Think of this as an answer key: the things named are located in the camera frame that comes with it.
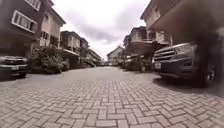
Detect gabled building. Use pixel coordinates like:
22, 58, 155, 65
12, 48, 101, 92
106, 45, 126, 66

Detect dark bushes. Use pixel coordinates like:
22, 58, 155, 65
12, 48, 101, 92
119, 53, 154, 73

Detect building with balcony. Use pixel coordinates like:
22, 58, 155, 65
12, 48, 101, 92
122, 25, 173, 58

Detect grey brick paved road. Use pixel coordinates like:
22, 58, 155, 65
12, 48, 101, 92
0, 66, 224, 128

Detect row of buildings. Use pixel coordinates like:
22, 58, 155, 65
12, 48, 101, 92
59, 30, 103, 68

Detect leafy green bush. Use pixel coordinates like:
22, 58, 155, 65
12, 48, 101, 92
29, 44, 71, 75

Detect grey pickup vehicle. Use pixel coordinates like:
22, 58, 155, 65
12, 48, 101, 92
151, 42, 218, 86

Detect beige building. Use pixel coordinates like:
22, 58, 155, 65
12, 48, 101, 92
39, 6, 67, 50

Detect brown building with overhang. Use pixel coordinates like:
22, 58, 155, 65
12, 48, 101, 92
139, 0, 224, 46

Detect dark parked car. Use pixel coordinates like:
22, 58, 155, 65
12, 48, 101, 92
0, 54, 30, 80

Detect dark brown building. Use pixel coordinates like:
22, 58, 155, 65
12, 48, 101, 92
0, 0, 54, 58

